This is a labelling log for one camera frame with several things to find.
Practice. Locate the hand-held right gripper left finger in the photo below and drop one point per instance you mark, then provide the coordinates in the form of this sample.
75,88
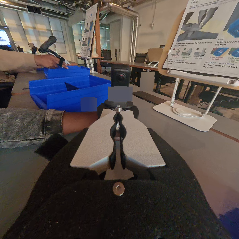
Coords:
95,141

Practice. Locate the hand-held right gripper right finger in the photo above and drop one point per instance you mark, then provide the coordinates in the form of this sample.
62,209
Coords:
141,145

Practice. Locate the steel hex bolt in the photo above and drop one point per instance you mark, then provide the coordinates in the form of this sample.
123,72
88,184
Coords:
119,106

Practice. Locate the steel hex nut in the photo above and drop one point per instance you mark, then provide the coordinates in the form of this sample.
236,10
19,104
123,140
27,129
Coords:
119,110

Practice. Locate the blue plastic bin with divider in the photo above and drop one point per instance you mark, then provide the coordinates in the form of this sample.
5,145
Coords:
61,101

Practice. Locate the another person's forearm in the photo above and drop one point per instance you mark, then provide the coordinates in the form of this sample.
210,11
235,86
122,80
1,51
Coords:
16,59

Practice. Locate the person's left forearm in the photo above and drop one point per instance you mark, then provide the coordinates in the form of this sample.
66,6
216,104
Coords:
78,121

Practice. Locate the wooden top office desk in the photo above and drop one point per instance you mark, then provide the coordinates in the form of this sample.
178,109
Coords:
130,64

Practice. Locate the black mesh office chair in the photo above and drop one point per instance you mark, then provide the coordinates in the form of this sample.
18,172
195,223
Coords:
106,56
139,57

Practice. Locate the white metal board stand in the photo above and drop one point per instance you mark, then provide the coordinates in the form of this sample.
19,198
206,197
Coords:
89,65

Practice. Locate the wooden instruction board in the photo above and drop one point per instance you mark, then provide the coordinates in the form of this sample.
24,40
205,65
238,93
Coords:
89,28
156,54
196,37

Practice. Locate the white flat board corner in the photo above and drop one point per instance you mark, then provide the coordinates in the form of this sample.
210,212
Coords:
196,119

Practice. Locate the computer monitor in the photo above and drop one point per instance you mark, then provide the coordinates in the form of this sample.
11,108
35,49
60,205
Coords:
4,38

